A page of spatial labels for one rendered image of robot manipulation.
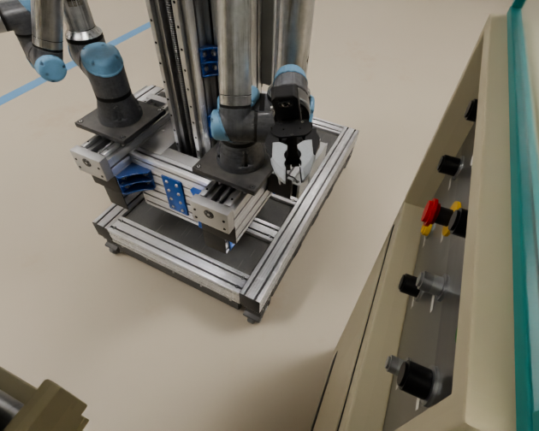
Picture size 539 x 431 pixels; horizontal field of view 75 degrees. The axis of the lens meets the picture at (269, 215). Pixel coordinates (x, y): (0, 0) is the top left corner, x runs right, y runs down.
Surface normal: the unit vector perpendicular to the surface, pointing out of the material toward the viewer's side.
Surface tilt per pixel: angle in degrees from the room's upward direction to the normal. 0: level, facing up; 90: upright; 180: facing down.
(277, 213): 0
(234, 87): 68
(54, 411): 90
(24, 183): 0
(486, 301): 0
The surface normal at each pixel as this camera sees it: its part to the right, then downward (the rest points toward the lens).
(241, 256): 0.03, -0.65
